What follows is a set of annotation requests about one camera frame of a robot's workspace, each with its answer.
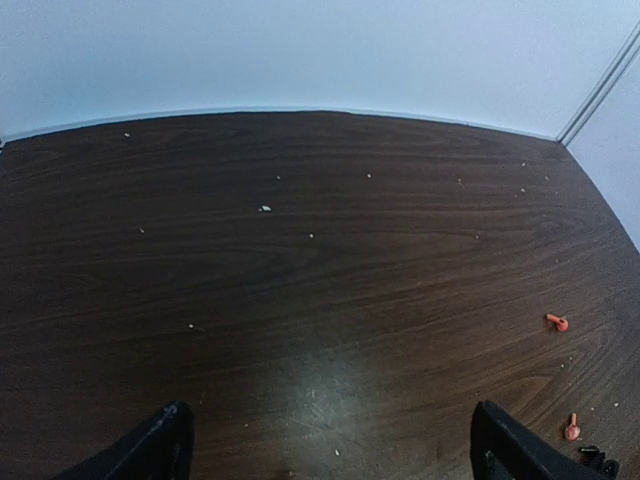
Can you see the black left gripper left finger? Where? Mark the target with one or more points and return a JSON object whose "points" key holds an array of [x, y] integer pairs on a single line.
{"points": [[160, 447]]}

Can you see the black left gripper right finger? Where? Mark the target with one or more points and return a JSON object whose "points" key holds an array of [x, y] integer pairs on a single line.
{"points": [[503, 448]]}

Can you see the orange earbud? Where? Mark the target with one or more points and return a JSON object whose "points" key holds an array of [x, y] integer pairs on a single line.
{"points": [[561, 323], [572, 431]]}

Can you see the small black clip object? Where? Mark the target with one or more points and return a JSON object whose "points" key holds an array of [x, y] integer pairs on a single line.
{"points": [[596, 459]]}

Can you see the right aluminium corner post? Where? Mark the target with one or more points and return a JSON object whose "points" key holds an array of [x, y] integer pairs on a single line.
{"points": [[602, 88]]}

